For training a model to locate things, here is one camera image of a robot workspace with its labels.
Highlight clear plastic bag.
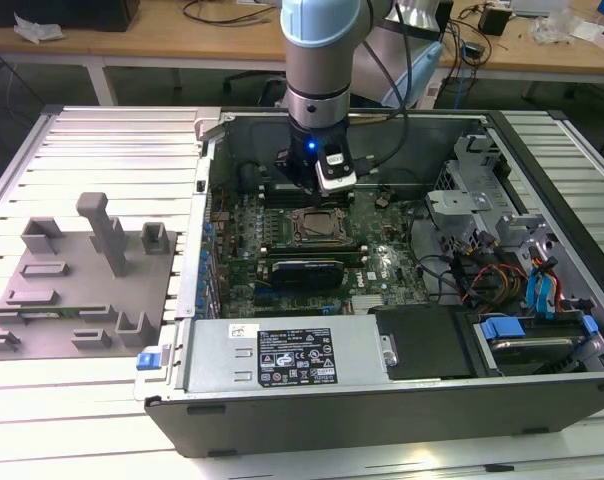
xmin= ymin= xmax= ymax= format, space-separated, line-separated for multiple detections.
xmin=529 ymin=9 xmax=578 ymax=44

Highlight RAM slots bank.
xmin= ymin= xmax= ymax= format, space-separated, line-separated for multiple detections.
xmin=259 ymin=182 xmax=356 ymax=209
xmin=260 ymin=242 xmax=368 ymax=261

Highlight black drive bay cover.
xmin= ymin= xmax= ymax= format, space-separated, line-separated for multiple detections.
xmin=371 ymin=304 xmax=476 ymax=381

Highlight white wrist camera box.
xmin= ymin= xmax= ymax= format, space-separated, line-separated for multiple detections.
xmin=314 ymin=143 xmax=358 ymax=194

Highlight small silver heat sink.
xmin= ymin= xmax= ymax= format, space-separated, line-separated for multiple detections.
xmin=351 ymin=294 xmax=388 ymax=316

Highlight grey metal drive cage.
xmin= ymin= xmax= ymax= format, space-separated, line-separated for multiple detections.
xmin=424 ymin=132 xmax=548 ymax=261

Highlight green motherboard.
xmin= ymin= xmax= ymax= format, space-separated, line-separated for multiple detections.
xmin=209 ymin=187 xmax=433 ymax=319

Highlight large black equipment box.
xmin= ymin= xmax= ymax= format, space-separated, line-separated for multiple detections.
xmin=0 ymin=0 xmax=141 ymax=32

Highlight blue flat data wire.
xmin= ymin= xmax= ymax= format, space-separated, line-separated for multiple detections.
xmin=525 ymin=267 xmax=561 ymax=319

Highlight green RAM stick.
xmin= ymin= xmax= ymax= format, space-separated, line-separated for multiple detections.
xmin=0 ymin=307 xmax=111 ymax=321

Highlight metal socket cover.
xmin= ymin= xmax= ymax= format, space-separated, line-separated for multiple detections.
xmin=289 ymin=207 xmax=351 ymax=246

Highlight black graphics card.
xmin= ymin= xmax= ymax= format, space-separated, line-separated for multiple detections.
xmin=266 ymin=257 xmax=346 ymax=291

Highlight silver CPU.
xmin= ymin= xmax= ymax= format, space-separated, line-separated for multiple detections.
xmin=301 ymin=213 xmax=339 ymax=239

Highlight small black box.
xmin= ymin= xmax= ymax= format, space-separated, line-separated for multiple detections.
xmin=478 ymin=7 xmax=512 ymax=36

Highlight black cylinder part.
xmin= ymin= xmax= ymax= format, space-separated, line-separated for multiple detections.
xmin=237 ymin=162 xmax=261 ymax=194

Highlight crumpled white paper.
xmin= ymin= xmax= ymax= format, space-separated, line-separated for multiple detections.
xmin=14 ymin=12 xmax=64 ymax=42

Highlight black chair base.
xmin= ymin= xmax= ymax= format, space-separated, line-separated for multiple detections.
xmin=222 ymin=69 xmax=286 ymax=97

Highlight hard disk in blue carrier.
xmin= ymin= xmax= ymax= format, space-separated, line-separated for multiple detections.
xmin=474 ymin=314 xmax=601 ymax=376

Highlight grey parts rack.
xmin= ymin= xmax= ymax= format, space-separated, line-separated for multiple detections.
xmin=0 ymin=191 xmax=179 ymax=362

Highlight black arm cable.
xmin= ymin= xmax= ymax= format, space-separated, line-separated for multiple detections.
xmin=359 ymin=0 xmax=416 ymax=174

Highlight white cardboard box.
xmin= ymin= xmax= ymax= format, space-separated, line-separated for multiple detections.
xmin=571 ymin=19 xmax=604 ymax=54

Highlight wooden desk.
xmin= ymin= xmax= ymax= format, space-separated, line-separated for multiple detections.
xmin=0 ymin=0 xmax=604 ymax=106

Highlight black open PC case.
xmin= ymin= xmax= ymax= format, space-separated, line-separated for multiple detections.
xmin=131 ymin=107 xmax=604 ymax=459

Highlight red yellow wire bundle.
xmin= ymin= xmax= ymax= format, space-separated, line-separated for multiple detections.
xmin=461 ymin=262 xmax=528 ymax=306

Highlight silver power supply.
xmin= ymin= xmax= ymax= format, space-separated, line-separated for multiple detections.
xmin=184 ymin=317 xmax=391 ymax=394

